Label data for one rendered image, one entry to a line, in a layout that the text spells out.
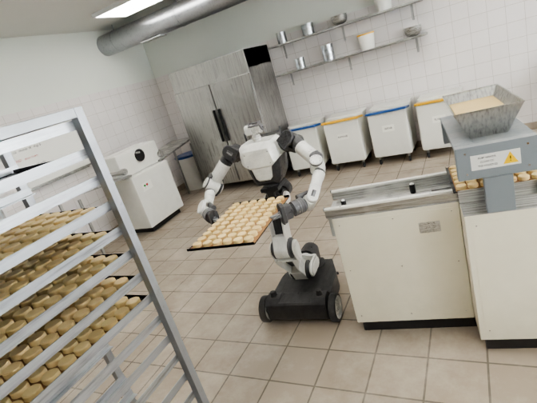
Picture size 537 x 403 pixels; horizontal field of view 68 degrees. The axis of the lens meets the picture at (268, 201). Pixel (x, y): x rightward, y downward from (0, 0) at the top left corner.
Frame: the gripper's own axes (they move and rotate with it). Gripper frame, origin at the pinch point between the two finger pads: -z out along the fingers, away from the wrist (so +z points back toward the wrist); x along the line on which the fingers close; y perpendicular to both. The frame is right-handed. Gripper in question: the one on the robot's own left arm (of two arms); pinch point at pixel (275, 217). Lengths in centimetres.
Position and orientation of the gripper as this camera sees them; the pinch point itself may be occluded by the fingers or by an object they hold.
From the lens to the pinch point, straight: 221.1
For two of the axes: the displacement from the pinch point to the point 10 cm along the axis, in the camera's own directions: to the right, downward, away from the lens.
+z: 8.7, -3.7, 3.2
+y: 4.0, 1.8, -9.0
